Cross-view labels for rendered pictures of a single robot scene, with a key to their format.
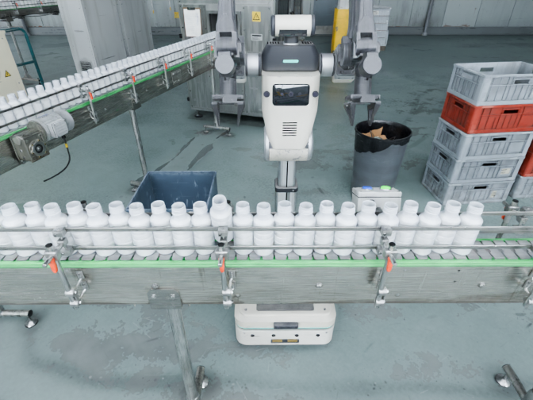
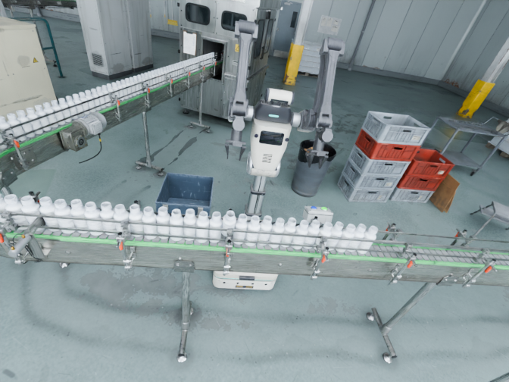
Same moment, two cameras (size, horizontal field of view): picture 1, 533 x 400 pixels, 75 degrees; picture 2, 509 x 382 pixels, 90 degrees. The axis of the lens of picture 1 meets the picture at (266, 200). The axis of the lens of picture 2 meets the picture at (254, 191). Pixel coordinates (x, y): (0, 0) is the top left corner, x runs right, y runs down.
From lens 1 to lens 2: 32 cm
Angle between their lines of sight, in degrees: 9
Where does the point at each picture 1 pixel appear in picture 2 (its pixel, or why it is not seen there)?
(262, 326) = (231, 277)
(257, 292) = (242, 266)
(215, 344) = (198, 286)
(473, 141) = (373, 164)
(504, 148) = (390, 170)
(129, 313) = not seen: hidden behind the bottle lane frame
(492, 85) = (389, 131)
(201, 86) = (191, 92)
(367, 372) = (293, 308)
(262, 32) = not seen: hidden behind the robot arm
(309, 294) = (273, 269)
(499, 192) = (383, 196)
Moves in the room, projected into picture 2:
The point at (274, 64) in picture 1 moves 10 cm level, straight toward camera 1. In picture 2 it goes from (263, 116) to (263, 123)
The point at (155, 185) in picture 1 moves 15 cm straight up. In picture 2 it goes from (170, 181) to (170, 163)
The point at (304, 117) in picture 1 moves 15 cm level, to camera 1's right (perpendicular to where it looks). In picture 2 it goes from (278, 151) to (301, 154)
